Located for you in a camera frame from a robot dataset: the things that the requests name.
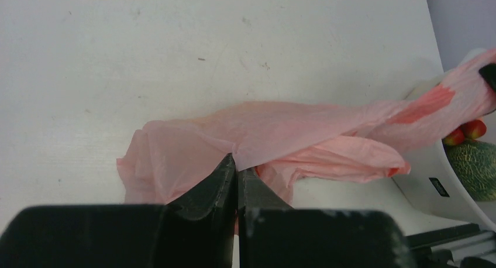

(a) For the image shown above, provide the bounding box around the green fake melon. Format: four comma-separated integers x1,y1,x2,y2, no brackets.
445,139,495,202

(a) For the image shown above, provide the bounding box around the white plastic basket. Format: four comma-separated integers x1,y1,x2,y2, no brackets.
394,49,495,230

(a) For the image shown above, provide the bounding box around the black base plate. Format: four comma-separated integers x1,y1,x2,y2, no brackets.
407,224,495,267

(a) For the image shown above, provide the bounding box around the red fake cherry bunch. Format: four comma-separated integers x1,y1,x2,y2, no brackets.
442,118,487,146

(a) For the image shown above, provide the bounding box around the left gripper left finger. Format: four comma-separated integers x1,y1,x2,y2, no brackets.
1,155,236,267

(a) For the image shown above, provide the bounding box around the pink plastic bag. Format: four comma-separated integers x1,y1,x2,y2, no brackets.
116,49,495,204

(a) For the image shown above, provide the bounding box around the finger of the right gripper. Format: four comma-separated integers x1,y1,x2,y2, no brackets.
478,63,496,91

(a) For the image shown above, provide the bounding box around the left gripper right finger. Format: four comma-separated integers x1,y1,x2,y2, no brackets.
237,170,416,267

